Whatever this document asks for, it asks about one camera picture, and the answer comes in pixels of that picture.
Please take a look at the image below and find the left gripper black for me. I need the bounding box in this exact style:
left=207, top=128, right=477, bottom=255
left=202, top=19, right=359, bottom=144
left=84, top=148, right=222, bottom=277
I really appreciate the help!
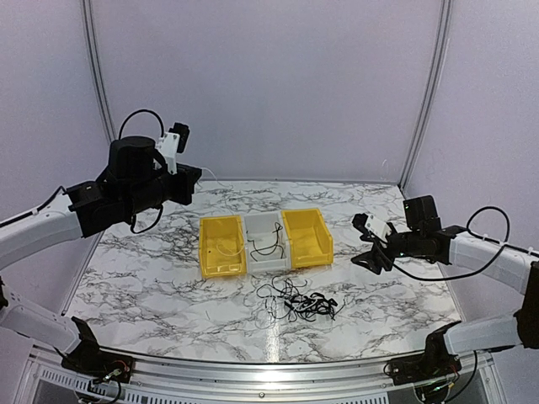
left=124, top=162, right=200, bottom=216

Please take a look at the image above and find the thin white cable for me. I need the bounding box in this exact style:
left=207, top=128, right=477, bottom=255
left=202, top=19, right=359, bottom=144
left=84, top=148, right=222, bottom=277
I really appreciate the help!
left=197, top=167, right=245, bottom=258

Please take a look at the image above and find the black cable bundle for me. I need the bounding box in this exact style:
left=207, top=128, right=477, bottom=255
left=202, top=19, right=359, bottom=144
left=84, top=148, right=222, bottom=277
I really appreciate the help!
left=255, top=275, right=355, bottom=323

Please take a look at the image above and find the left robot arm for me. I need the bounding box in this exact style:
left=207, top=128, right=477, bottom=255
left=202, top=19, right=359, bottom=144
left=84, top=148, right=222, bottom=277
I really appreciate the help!
left=1, top=132, right=202, bottom=375

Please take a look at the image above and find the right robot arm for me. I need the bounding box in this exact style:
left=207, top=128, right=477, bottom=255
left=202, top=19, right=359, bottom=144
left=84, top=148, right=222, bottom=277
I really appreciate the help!
left=351, top=195, right=538, bottom=377

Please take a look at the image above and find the right yellow plastic bin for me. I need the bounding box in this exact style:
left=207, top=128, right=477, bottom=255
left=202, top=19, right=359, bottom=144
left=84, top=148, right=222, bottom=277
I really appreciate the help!
left=281, top=208, right=334, bottom=269

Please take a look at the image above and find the yellow plastic bin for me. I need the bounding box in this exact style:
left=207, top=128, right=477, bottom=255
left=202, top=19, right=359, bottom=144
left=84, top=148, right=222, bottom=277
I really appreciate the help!
left=281, top=208, right=334, bottom=269
left=198, top=215, right=247, bottom=279

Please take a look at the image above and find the white translucent plastic bin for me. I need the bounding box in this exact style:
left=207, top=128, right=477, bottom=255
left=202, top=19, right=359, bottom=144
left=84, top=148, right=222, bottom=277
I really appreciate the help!
left=243, top=211, right=291, bottom=274

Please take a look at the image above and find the left yellow plastic bin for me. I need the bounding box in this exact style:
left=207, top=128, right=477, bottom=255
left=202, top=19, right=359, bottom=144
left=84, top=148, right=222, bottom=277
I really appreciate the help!
left=198, top=215, right=247, bottom=279

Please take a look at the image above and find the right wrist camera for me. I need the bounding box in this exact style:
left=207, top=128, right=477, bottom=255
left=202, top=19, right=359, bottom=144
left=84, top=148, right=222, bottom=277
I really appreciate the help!
left=352, top=214, right=394, bottom=242

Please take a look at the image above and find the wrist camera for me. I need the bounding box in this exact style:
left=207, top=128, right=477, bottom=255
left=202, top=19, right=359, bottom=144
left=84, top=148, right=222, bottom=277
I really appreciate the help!
left=154, top=122, right=190, bottom=175
left=352, top=214, right=394, bottom=242

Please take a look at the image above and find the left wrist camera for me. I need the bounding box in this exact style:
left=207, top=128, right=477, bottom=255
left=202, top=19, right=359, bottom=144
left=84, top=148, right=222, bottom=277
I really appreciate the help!
left=154, top=122, right=190, bottom=175

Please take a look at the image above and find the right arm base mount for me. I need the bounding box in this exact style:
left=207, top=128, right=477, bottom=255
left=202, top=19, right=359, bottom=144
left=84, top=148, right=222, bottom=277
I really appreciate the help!
left=383, top=331, right=462, bottom=385

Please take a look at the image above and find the aluminium frame rail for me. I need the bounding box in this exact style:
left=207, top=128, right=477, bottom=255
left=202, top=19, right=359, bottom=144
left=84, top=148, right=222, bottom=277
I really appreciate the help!
left=11, top=343, right=508, bottom=403

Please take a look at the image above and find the left corner post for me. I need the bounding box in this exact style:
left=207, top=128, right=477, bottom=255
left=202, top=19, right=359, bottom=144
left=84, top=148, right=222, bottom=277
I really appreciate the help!
left=80, top=0, right=117, bottom=146

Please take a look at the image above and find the corner post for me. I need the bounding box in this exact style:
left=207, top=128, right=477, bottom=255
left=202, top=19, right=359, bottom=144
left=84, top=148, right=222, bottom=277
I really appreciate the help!
left=398, top=0, right=454, bottom=194
left=80, top=0, right=117, bottom=146

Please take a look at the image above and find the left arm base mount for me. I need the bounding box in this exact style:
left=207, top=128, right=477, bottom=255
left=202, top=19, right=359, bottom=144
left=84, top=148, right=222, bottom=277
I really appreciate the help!
left=59, top=316, right=134, bottom=383

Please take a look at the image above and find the right corner post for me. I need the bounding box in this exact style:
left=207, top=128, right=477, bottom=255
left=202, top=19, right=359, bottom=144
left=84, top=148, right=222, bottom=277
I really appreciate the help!
left=398, top=0, right=454, bottom=194

